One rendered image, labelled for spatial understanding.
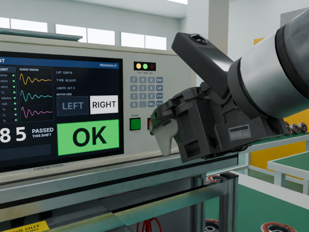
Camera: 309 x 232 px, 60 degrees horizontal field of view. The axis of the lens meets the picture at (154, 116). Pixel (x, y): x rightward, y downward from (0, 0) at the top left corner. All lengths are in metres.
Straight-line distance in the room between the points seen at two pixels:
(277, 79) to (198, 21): 4.32
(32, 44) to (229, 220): 0.52
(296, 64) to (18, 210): 0.38
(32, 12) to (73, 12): 0.93
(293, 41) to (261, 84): 0.04
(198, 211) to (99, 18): 6.94
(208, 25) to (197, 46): 4.05
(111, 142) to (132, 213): 0.13
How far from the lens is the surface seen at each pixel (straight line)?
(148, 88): 0.50
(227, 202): 0.65
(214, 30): 4.46
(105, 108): 0.46
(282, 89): 0.24
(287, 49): 0.24
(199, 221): 0.75
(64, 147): 0.45
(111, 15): 7.59
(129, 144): 0.49
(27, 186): 0.42
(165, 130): 0.38
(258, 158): 4.40
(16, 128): 0.43
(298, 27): 0.24
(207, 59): 0.31
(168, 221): 0.77
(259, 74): 0.25
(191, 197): 0.57
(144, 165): 0.48
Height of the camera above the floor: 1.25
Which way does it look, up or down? 6 degrees down
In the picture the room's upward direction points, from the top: straight up
